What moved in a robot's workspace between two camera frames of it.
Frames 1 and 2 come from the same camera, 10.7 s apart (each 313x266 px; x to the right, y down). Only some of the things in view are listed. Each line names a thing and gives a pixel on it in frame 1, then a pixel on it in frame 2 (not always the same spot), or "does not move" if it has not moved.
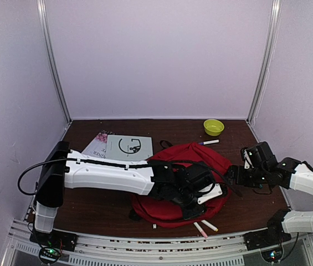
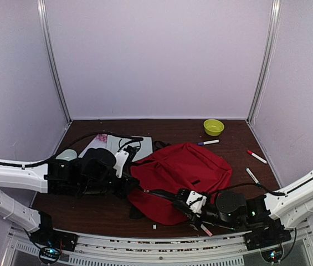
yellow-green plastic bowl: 213,127 does not move
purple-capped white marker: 209,142 does not move
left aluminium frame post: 41,8 does not move
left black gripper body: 188,213 → 93,186
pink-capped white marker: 200,230 → 206,230
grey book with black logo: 129,147 does not move
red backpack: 162,211 does not move
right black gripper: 231,170 → 185,209
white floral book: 97,147 does not move
